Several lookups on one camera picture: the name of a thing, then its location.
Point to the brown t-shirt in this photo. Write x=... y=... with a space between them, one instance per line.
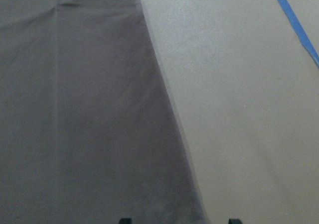
x=87 y=131

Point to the right gripper black left finger tip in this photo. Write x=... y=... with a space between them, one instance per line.
x=125 y=221

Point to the right gripper black right finger tip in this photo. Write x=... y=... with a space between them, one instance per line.
x=234 y=221

